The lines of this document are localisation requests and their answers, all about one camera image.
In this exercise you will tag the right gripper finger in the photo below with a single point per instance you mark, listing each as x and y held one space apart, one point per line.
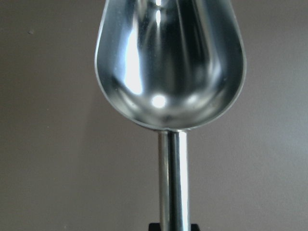
192 226

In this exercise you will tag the steel ice scoop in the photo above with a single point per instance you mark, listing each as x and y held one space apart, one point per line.
170 66

